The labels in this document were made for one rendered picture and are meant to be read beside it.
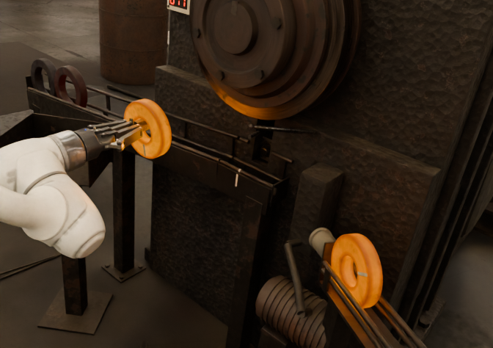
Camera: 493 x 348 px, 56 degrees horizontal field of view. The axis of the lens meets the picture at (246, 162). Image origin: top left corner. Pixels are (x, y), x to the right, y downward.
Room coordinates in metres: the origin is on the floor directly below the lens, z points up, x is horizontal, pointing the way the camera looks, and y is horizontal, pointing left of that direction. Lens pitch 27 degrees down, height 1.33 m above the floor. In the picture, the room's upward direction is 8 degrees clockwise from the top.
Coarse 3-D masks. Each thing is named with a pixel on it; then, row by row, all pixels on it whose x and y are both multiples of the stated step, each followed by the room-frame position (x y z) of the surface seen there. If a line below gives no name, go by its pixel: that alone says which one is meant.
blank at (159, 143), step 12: (132, 108) 1.11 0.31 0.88; (144, 108) 1.08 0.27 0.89; (156, 108) 1.08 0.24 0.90; (156, 120) 1.05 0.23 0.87; (144, 132) 1.12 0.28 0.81; (156, 132) 1.06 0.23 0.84; (168, 132) 1.06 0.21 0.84; (132, 144) 1.12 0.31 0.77; (144, 144) 1.09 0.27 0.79; (156, 144) 1.06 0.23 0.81; (168, 144) 1.06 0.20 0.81; (144, 156) 1.09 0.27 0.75; (156, 156) 1.06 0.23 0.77
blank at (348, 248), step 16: (336, 240) 0.85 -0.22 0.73; (352, 240) 0.80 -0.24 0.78; (368, 240) 0.79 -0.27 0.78; (336, 256) 0.83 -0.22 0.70; (352, 256) 0.78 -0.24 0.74; (368, 256) 0.75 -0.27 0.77; (336, 272) 0.82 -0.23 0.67; (352, 272) 0.81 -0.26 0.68; (368, 272) 0.73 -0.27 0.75; (352, 288) 0.76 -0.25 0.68; (368, 288) 0.71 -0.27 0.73; (368, 304) 0.72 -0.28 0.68
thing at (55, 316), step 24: (24, 120) 1.29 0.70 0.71; (48, 120) 1.34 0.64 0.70; (72, 120) 1.34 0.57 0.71; (0, 144) 1.15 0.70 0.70; (96, 168) 1.19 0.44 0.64; (72, 264) 1.21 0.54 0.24; (72, 288) 1.21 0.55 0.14; (48, 312) 1.20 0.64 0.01; (72, 312) 1.21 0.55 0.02; (96, 312) 1.23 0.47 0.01
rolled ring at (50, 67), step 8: (32, 64) 1.85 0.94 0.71; (40, 64) 1.81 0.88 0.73; (48, 64) 1.80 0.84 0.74; (32, 72) 1.85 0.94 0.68; (40, 72) 1.87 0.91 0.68; (48, 72) 1.78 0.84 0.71; (32, 80) 1.86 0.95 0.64; (40, 80) 1.86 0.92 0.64; (40, 88) 1.84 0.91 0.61; (56, 96) 1.77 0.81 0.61
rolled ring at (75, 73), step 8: (56, 72) 1.74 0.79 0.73; (64, 72) 1.71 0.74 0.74; (72, 72) 1.68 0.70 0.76; (56, 80) 1.74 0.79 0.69; (64, 80) 1.75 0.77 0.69; (72, 80) 1.68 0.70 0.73; (80, 80) 1.67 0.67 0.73; (56, 88) 1.74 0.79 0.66; (64, 88) 1.75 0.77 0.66; (80, 88) 1.66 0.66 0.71; (64, 96) 1.74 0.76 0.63; (80, 96) 1.65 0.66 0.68; (80, 104) 1.65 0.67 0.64
